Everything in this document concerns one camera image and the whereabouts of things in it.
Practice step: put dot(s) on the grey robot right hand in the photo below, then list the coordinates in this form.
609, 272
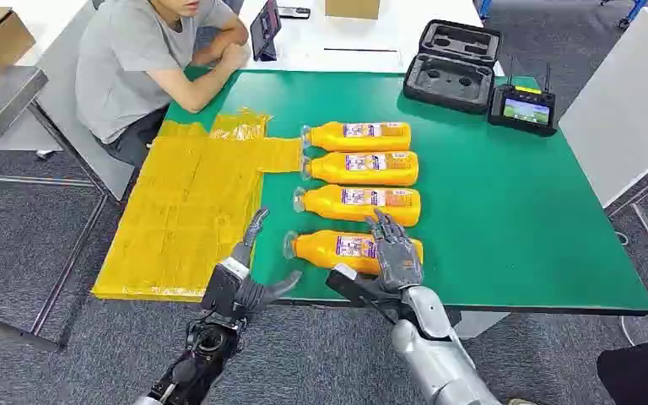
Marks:
396, 257

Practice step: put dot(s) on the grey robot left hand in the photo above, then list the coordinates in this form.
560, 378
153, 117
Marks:
252, 237

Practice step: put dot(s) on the green table mat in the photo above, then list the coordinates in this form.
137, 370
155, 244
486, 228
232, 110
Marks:
497, 212

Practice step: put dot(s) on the yellow sheet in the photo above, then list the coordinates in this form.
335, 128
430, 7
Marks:
178, 223

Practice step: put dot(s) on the black remote controller with screen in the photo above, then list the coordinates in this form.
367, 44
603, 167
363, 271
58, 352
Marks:
525, 112

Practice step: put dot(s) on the small cardboard box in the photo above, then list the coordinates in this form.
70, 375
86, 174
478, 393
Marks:
352, 8

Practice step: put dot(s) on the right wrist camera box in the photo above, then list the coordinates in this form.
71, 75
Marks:
355, 289

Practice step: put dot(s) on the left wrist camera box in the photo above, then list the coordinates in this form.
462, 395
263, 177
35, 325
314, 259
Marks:
220, 293

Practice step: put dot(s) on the black tablet on stand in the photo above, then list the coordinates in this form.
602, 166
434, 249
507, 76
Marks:
265, 28

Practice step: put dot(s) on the large cardboard box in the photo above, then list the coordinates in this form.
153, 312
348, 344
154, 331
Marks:
0, 36

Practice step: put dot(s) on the open black foam case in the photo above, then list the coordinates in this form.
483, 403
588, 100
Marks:
450, 84

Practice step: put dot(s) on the blue metal frame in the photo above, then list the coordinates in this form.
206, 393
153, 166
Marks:
633, 11
484, 7

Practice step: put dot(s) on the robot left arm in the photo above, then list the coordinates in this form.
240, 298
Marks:
201, 358

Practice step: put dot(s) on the white desk side panel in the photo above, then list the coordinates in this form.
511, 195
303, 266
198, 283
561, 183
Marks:
72, 123

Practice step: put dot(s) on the white table leg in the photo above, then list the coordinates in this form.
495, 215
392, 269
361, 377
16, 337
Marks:
480, 324

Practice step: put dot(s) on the person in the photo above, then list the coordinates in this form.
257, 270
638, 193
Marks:
123, 67

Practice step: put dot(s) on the orange drink bottle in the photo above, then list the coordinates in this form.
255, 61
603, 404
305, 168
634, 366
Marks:
313, 250
329, 170
329, 138
324, 204

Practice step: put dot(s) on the black phone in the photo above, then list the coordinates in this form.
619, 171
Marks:
294, 12

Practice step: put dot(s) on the thin black rod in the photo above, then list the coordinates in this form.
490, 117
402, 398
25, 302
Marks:
357, 50

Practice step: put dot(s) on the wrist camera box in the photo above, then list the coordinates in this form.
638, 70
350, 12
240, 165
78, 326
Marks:
355, 289
220, 293

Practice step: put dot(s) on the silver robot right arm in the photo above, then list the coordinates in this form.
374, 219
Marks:
441, 363

